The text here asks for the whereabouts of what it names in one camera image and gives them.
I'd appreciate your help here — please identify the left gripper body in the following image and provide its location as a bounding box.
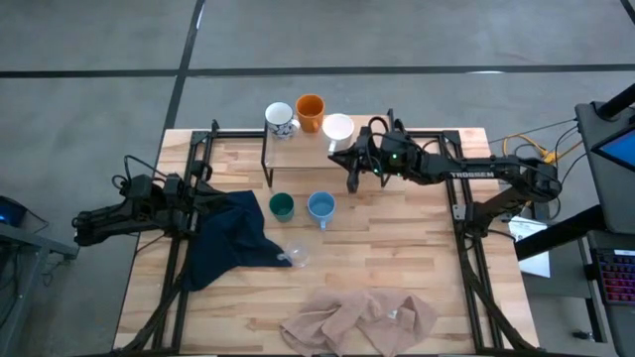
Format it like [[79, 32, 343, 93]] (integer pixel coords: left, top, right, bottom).
[[163, 172, 212, 237]]

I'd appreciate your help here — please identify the white paper sheet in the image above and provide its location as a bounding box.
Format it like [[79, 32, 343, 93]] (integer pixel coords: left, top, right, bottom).
[[506, 215, 553, 279]]

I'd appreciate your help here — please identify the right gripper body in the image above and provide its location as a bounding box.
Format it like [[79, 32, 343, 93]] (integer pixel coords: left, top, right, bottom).
[[348, 127, 409, 194]]

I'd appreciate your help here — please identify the black monitor pole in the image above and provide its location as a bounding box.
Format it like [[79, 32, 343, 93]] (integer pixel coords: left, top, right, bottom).
[[596, 82, 635, 121]]

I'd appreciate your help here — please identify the black keyboard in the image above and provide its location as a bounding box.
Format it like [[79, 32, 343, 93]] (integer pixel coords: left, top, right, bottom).
[[591, 247, 635, 305]]

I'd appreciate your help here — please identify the wooden shelf with black legs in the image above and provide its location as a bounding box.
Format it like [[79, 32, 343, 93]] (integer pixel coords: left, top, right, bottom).
[[260, 109, 395, 189]]

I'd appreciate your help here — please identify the black equipment cart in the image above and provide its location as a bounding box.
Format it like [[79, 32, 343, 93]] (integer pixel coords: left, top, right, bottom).
[[0, 194, 80, 357]]

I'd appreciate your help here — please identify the green cup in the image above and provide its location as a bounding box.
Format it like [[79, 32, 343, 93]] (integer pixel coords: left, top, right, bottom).
[[268, 191, 297, 224]]

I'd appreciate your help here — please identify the light blue mug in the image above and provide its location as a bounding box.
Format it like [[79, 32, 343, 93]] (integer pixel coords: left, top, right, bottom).
[[307, 190, 338, 232]]

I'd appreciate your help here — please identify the black metal beam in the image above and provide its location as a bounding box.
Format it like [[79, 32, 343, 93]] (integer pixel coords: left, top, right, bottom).
[[513, 204, 607, 263]]

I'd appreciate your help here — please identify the yellow cable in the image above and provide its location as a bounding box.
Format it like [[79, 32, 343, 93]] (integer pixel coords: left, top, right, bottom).
[[488, 117, 586, 166]]

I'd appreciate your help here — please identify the clear glass mug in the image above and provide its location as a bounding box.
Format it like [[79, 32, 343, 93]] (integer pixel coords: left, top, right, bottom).
[[276, 240, 312, 270]]

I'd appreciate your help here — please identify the black table frame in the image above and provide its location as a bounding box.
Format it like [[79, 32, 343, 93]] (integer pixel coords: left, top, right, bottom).
[[113, 117, 542, 357]]

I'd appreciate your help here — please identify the beige cloth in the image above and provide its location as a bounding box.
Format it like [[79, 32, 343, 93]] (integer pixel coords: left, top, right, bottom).
[[278, 287, 440, 357]]

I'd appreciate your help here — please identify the orange cup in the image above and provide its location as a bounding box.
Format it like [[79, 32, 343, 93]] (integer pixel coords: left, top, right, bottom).
[[295, 93, 326, 135]]

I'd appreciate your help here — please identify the blue white floral mug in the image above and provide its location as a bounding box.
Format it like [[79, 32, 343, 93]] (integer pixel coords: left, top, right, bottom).
[[264, 101, 302, 142]]

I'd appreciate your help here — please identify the navy blue cloth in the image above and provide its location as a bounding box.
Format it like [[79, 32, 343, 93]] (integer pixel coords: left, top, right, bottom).
[[181, 189, 295, 293]]

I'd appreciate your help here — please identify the monitor with blue screen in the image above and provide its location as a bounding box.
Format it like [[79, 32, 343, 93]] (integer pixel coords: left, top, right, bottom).
[[588, 122, 635, 174]]

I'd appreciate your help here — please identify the black computer desk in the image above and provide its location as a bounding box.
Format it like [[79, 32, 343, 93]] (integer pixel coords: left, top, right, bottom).
[[573, 100, 635, 357]]

